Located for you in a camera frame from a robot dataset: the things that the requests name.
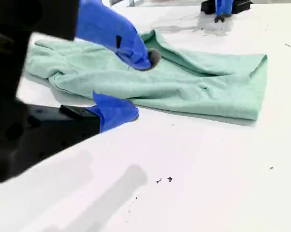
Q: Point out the grey metal frame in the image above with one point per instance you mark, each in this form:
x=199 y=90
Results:
x=133 y=2

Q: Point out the pale green T-shirt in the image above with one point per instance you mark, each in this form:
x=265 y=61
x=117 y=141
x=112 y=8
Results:
x=174 y=87

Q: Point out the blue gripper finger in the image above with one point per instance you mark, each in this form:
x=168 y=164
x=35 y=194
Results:
x=219 y=8
x=116 y=113
x=111 y=26
x=228 y=7

